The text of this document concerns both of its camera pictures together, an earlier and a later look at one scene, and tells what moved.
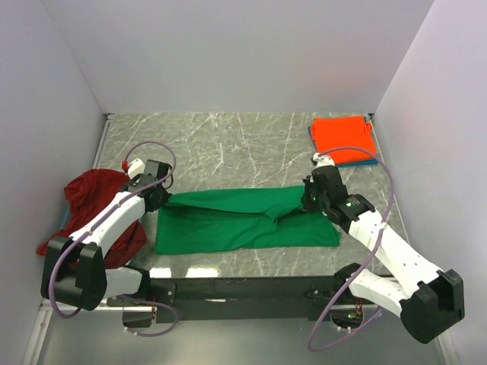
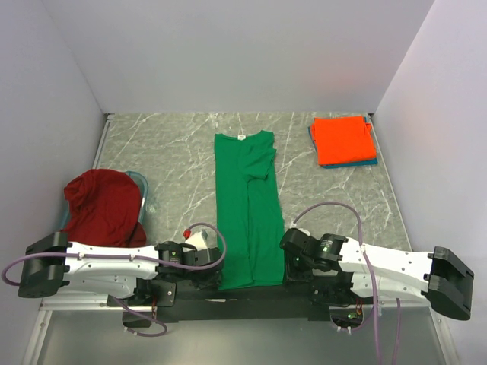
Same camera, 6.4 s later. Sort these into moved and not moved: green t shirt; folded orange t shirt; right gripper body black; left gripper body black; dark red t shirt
Moved: green t shirt; right gripper body black; left gripper body black
Not moved: dark red t shirt; folded orange t shirt
